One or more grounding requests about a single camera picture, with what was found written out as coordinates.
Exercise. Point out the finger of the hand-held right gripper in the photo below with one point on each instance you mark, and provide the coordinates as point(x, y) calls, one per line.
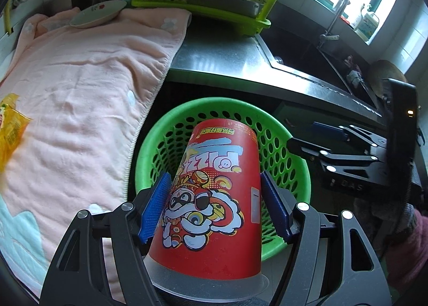
point(329, 130)
point(351, 162)

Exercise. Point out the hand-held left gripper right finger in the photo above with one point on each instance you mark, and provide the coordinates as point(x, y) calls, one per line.
point(274, 205)

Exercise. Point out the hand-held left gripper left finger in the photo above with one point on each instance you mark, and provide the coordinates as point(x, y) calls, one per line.
point(155, 205)

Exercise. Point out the red cartoon print paper cup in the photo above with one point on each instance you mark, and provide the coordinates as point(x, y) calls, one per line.
point(214, 219)

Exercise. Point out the green perforated plastic basket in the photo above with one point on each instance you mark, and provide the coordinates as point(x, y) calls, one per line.
point(214, 104)

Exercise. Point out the yellow snack wrapper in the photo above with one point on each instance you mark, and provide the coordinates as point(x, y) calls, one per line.
point(13, 129)

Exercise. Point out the person's right forearm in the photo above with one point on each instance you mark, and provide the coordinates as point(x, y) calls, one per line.
point(411, 252)

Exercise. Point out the steel kitchen sink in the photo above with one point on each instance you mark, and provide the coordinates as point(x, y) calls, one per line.
point(301, 48)

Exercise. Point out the white detergent bottle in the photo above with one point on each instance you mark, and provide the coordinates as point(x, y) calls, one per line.
point(367, 25)

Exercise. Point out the metal faucet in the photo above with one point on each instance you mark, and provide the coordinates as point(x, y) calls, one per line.
point(334, 18)

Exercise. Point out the pink blanket with teal print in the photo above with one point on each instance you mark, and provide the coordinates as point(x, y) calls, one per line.
point(83, 92)

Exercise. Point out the metal baking tray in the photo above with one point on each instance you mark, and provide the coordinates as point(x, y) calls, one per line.
point(234, 5)

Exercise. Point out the beige ceramic plate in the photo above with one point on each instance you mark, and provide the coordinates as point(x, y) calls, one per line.
point(97, 13)

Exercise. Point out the yellow gas pipe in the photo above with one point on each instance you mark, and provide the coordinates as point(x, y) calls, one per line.
point(7, 18)

